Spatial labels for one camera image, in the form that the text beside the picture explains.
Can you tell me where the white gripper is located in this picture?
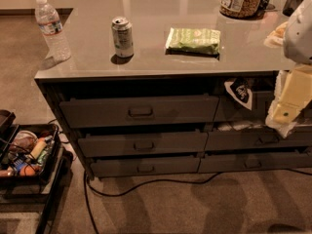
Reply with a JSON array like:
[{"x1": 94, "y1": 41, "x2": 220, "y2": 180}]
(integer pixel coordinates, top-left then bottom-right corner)
[{"x1": 265, "y1": 64, "x2": 312, "y2": 137}]

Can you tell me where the grey drawer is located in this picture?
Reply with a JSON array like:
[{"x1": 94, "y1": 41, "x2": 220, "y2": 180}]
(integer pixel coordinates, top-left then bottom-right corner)
[
  {"x1": 198, "y1": 150, "x2": 312, "y2": 174},
  {"x1": 214, "y1": 91, "x2": 274, "y2": 122},
  {"x1": 90, "y1": 156, "x2": 200, "y2": 177},
  {"x1": 205, "y1": 129, "x2": 312, "y2": 151},
  {"x1": 78, "y1": 131, "x2": 208, "y2": 157},
  {"x1": 59, "y1": 95, "x2": 218, "y2": 129}
]

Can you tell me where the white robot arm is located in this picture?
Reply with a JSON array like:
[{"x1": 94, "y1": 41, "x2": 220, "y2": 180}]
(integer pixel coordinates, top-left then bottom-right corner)
[{"x1": 265, "y1": 0, "x2": 312, "y2": 138}]

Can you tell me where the white packet in drawer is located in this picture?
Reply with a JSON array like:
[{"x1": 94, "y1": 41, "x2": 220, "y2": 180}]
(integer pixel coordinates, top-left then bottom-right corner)
[{"x1": 216, "y1": 120, "x2": 264, "y2": 132}]

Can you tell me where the grey drawer cabinet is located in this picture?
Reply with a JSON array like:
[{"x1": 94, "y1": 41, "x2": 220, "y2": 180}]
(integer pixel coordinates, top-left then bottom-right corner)
[{"x1": 35, "y1": 0, "x2": 312, "y2": 178}]

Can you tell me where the green snack bag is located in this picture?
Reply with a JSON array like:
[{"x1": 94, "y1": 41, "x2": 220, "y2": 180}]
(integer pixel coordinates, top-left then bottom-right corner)
[{"x1": 166, "y1": 28, "x2": 220, "y2": 56}]

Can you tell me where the large jar of nuts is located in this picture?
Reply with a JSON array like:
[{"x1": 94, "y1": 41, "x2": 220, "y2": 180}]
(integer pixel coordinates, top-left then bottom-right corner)
[{"x1": 220, "y1": 0, "x2": 260, "y2": 19}]

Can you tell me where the silver soda can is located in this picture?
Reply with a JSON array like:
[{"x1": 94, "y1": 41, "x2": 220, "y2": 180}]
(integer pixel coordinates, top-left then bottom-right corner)
[{"x1": 111, "y1": 17, "x2": 134, "y2": 58}]

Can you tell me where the clear plastic water bottle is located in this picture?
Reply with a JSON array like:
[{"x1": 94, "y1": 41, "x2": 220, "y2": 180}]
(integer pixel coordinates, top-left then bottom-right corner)
[{"x1": 35, "y1": 0, "x2": 71, "y2": 61}]

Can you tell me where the black bin of items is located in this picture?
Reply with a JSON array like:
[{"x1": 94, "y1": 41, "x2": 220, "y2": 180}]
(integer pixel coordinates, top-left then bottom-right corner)
[{"x1": 0, "y1": 124, "x2": 60, "y2": 185}]

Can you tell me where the black power cable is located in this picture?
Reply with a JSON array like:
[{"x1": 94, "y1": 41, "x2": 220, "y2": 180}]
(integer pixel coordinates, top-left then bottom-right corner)
[{"x1": 83, "y1": 168, "x2": 312, "y2": 234}]

